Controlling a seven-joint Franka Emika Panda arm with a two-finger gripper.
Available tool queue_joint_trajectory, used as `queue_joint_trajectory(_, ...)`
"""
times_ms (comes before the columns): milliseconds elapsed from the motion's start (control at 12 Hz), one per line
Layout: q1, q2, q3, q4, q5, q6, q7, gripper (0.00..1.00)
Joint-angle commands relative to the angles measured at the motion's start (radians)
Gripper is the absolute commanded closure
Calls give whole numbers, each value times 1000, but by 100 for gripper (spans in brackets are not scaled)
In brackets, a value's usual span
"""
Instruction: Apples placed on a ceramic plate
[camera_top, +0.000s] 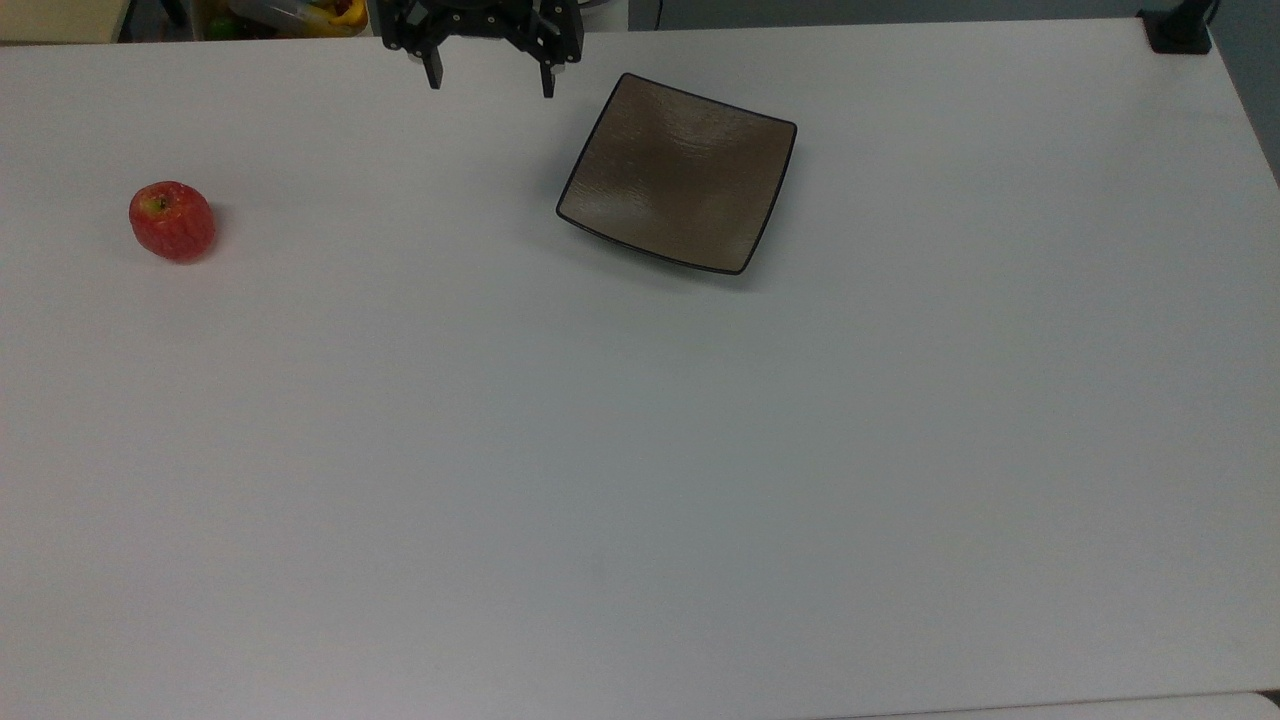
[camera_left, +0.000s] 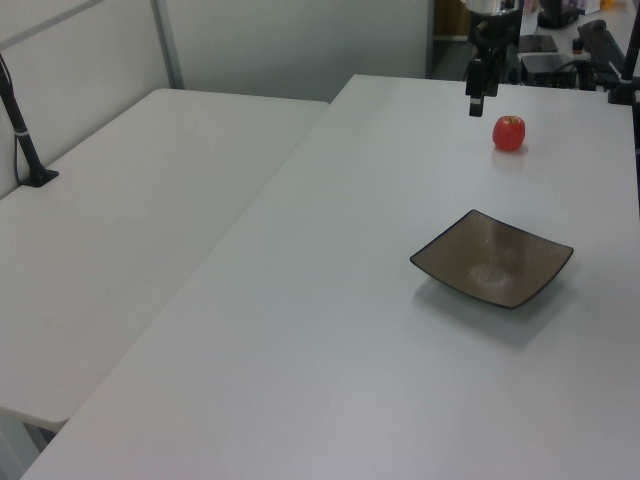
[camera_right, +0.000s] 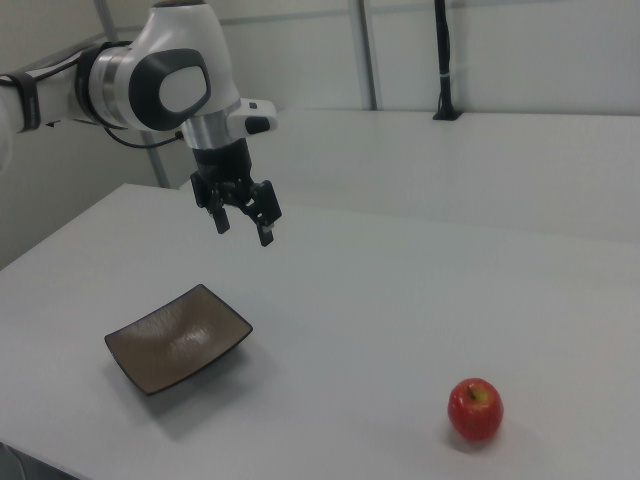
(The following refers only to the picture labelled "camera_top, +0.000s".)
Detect square brown ceramic plate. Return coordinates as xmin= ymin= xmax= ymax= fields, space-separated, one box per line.
xmin=555 ymin=72 xmax=799 ymax=277

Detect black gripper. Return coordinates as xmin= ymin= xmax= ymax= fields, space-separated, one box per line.
xmin=378 ymin=0 xmax=586 ymax=99

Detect clear bin of colourful toys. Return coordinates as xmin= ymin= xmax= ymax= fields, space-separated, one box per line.
xmin=195 ymin=0 xmax=371 ymax=40

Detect red apple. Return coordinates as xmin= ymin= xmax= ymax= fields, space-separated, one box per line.
xmin=128 ymin=180 xmax=218 ymax=265

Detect beige board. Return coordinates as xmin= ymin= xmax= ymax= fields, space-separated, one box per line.
xmin=0 ymin=0 xmax=132 ymax=44

